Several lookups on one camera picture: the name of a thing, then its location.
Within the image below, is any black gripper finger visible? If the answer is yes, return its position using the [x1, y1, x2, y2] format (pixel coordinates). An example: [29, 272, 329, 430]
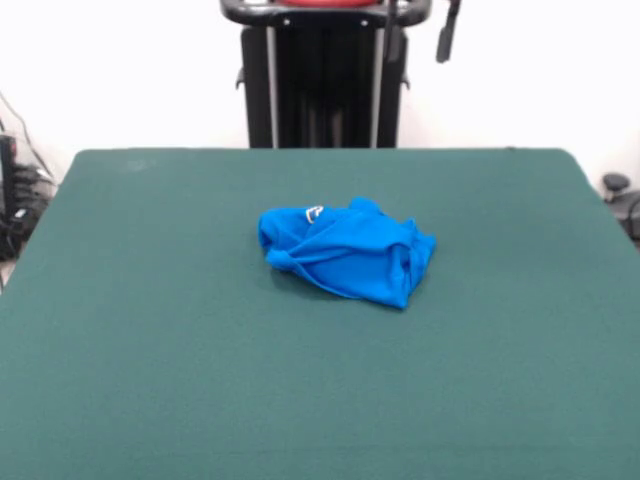
[385, 0, 402, 40]
[435, 0, 462, 65]

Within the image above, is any blue t-shirt with white print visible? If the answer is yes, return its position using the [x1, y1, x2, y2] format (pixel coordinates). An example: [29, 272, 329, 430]
[257, 196, 438, 312]

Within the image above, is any black electronics box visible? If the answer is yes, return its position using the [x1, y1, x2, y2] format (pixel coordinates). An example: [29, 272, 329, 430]
[0, 132, 21, 219]

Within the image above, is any dark green table cloth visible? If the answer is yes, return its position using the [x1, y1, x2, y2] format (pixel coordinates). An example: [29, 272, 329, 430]
[0, 147, 640, 480]

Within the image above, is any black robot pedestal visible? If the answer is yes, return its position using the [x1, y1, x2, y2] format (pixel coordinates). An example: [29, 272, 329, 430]
[219, 0, 432, 150]

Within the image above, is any thin grey cable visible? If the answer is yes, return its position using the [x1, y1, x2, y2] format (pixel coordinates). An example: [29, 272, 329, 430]
[0, 91, 55, 181]

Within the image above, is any black cable tangle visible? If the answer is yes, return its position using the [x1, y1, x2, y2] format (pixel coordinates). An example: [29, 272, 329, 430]
[0, 164, 58, 261]

